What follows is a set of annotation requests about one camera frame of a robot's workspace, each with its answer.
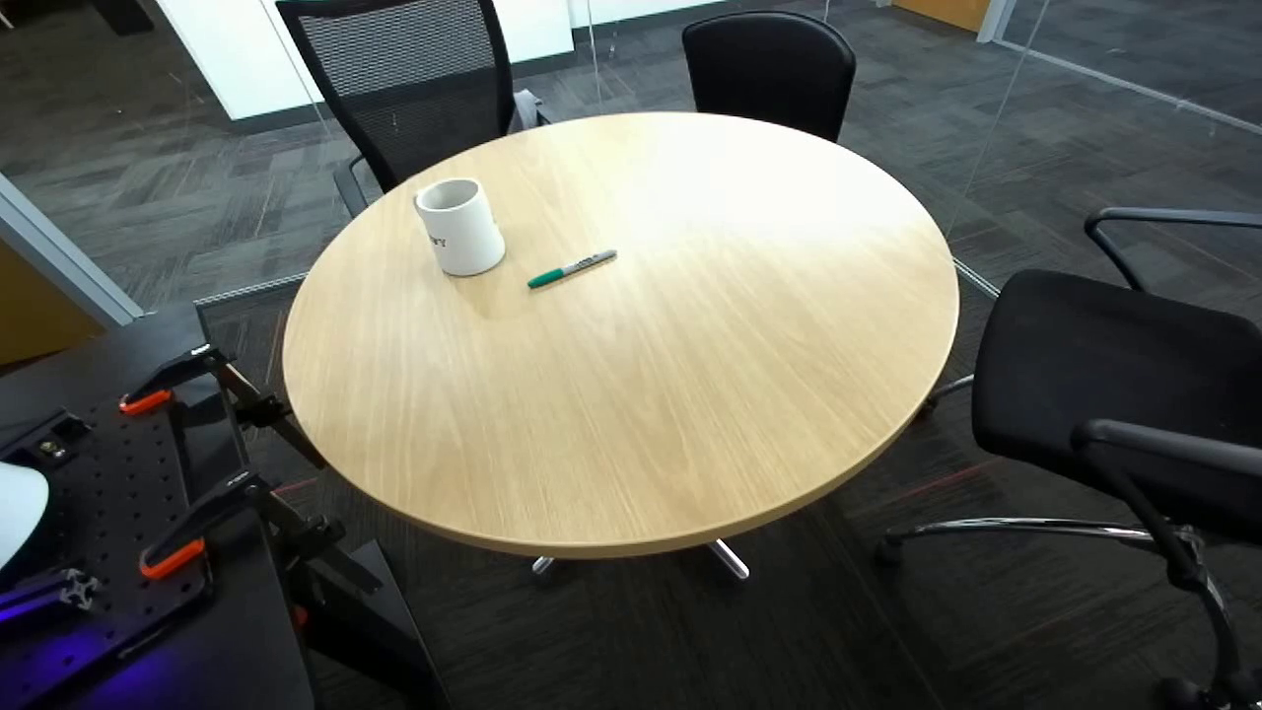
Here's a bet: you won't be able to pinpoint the black armrest office chair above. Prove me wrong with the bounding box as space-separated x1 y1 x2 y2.
873 202 1262 710

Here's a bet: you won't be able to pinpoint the white ceramic mug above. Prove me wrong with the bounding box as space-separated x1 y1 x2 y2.
409 173 511 279

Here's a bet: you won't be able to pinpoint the black perforated mounting board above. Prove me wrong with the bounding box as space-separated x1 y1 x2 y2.
0 307 321 710

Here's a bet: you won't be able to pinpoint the orange handled bar clamp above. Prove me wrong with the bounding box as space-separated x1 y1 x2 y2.
116 341 326 475
135 468 388 597

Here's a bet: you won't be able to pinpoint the wooden door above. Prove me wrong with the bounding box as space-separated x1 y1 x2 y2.
893 0 1019 40

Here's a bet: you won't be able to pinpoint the green capped marker pen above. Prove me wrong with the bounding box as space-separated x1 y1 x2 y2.
526 245 620 298

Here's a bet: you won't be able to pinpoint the black padded chair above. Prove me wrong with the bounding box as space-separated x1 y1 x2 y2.
677 8 860 148

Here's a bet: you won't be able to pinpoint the chrome table base legs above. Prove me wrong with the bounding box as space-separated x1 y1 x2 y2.
526 533 756 587

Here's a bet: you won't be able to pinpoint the black mesh office chair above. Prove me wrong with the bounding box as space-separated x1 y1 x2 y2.
274 0 553 217

